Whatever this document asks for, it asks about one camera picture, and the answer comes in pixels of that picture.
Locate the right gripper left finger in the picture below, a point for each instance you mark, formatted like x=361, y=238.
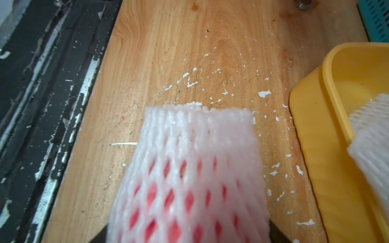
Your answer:
x=100, y=237

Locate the netted apple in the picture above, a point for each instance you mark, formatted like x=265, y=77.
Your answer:
x=195, y=177

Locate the small grey metal part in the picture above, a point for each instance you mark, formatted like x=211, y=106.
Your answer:
x=304, y=5

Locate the yellow plastic tray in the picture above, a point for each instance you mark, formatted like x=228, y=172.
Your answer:
x=351, y=75

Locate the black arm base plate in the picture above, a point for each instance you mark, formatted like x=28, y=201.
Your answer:
x=51, y=54

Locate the teal plastic basket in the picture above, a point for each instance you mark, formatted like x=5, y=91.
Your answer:
x=375, y=18

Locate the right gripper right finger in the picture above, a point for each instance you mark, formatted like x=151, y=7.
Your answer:
x=275, y=234

